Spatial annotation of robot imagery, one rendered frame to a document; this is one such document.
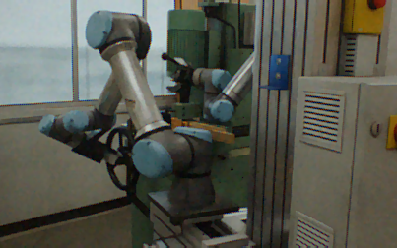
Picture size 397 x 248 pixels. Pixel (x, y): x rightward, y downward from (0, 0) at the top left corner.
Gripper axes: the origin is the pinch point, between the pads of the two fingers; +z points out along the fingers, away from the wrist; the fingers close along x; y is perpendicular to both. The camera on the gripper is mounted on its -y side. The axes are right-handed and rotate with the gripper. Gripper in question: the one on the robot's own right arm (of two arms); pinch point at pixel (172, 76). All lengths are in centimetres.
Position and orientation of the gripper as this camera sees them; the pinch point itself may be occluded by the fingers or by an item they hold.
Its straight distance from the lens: 187.0
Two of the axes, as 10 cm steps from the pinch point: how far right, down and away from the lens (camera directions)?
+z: -6.1, -1.5, 7.8
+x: -2.8, 9.6, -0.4
